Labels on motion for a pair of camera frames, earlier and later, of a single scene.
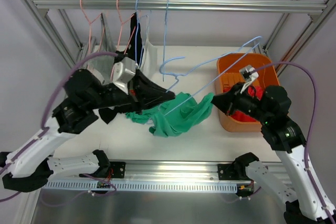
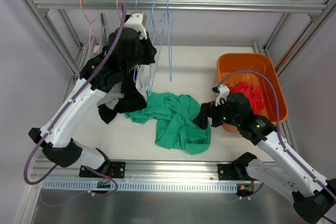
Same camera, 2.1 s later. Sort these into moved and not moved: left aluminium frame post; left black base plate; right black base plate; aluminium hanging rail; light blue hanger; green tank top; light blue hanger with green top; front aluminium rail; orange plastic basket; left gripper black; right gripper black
Moved: left gripper black; light blue hanger with green top; light blue hanger; green tank top; right gripper black
Not moved: aluminium hanging rail; orange plastic basket; right black base plate; left black base plate; front aluminium rail; left aluminium frame post
